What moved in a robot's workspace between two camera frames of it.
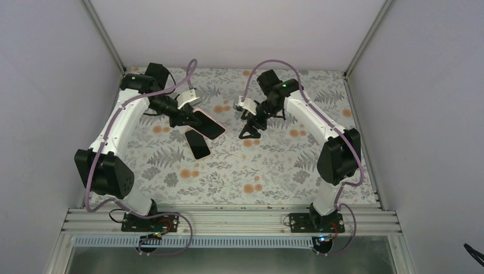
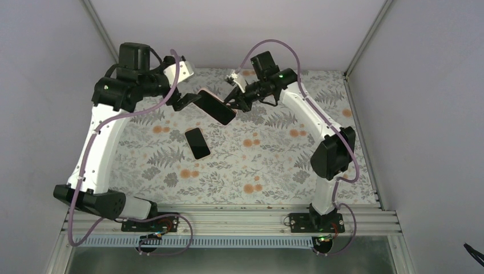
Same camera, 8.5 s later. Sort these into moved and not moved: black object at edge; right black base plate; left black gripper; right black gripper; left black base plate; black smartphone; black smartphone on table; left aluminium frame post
Moved: black smartphone; right black gripper; left black gripper
Not moved: black object at edge; right black base plate; left aluminium frame post; black smartphone on table; left black base plate
